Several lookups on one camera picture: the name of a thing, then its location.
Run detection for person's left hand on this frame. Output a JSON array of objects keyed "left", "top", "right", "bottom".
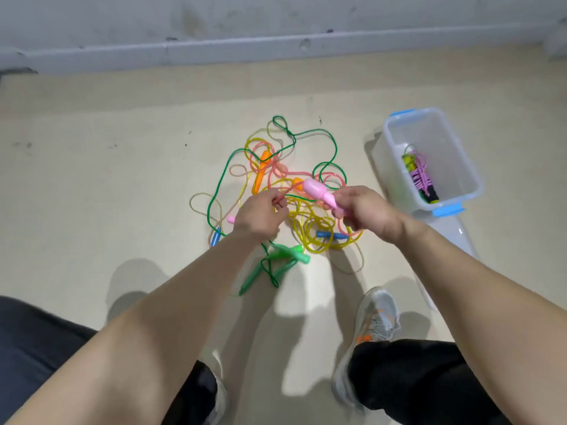
[{"left": 230, "top": 188, "right": 290, "bottom": 244}]

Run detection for person's right hand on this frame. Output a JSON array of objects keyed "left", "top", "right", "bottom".
[{"left": 331, "top": 185, "right": 410, "bottom": 246}]

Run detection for pink skipping rope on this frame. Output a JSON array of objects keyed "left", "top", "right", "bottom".
[{"left": 226, "top": 155, "right": 347, "bottom": 227}]

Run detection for pink rope with black-yellow handles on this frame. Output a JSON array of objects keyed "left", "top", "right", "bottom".
[{"left": 403, "top": 152, "right": 441, "bottom": 207}]

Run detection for pile of colourful jump ropes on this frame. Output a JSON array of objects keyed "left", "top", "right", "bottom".
[{"left": 188, "top": 115, "right": 366, "bottom": 296}]

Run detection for clear storage box blue latches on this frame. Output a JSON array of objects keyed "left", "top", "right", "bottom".
[{"left": 372, "top": 107, "right": 485, "bottom": 218}]

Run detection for person's right forearm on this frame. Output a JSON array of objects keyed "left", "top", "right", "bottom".
[{"left": 394, "top": 217, "right": 567, "bottom": 425}]

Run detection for person's left forearm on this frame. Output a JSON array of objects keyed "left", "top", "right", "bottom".
[{"left": 4, "top": 230, "right": 267, "bottom": 425}]

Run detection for clear plastic box lid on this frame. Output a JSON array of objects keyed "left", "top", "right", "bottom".
[{"left": 423, "top": 212, "right": 481, "bottom": 312}]

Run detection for grey right shoe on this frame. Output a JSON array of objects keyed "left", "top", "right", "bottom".
[{"left": 332, "top": 286, "right": 402, "bottom": 409}]

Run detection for grey shoe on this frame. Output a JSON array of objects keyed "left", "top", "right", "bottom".
[
  {"left": 202, "top": 349, "right": 230, "bottom": 425},
  {"left": 332, "top": 286, "right": 402, "bottom": 409}
]

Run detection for grey left shoe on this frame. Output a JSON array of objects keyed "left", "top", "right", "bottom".
[{"left": 202, "top": 349, "right": 230, "bottom": 425}]

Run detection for black shorts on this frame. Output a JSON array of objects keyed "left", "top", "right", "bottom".
[{"left": 0, "top": 295, "right": 517, "bottom": 425}]

